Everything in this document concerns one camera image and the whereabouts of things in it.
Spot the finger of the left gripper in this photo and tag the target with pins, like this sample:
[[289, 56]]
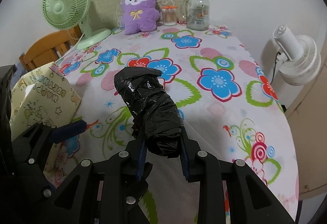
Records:
[[36, 142]]

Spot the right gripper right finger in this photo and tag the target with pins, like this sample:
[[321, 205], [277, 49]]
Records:
[[249, 198]]

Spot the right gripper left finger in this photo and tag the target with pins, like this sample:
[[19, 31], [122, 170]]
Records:
[[107, 191]]

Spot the yellow cartoon storage box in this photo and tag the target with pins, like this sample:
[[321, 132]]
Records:
[[42, 95]]

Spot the black garbage bag roll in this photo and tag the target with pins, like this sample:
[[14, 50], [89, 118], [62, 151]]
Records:
[[156, 117]]

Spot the floral tablecloth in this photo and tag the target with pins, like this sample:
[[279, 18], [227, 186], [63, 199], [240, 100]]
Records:
[[223, 96]]

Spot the white standing fan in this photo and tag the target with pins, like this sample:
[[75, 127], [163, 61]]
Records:
[[300, 57]]

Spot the green desk fan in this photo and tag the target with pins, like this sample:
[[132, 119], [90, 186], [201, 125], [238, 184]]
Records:
[[67, 14]]

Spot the purple plush toy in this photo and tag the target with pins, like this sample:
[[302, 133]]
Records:
[[139, 16]]

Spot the cotton swab container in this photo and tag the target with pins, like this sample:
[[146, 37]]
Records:
[[169, 16]]

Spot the glass mason jar mug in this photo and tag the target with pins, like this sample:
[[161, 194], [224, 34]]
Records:
[[196, 14]]

